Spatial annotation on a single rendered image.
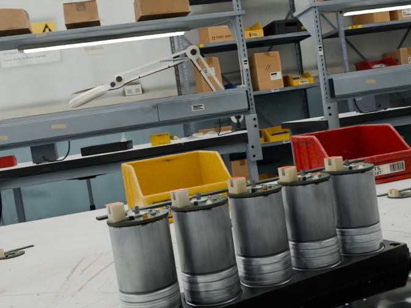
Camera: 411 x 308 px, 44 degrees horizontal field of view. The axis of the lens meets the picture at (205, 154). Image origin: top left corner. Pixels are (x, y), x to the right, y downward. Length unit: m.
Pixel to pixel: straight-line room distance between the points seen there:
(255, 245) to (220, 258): 0.02
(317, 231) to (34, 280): 0.23
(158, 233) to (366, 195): 0.11
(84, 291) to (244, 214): 0.15
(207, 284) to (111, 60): 4.49
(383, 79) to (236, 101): 0.81
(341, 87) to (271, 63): 1.76
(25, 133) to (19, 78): 2.21
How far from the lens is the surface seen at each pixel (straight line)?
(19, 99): 4.70
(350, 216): 0.26
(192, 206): 0.21
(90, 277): 0.38
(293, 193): 0.24
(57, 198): 4.68
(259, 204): 0.22
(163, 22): 2.61
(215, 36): 4.31
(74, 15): 2.63
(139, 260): 0.20
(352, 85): 2.82
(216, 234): 0.21
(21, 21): 2.65
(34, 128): 2.53
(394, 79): 2.94
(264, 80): 4.45
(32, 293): 0.37
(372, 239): 0.26
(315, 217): 0.24
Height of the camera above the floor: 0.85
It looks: 4 degrees down
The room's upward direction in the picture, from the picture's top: 8 degrees counter-clockwise
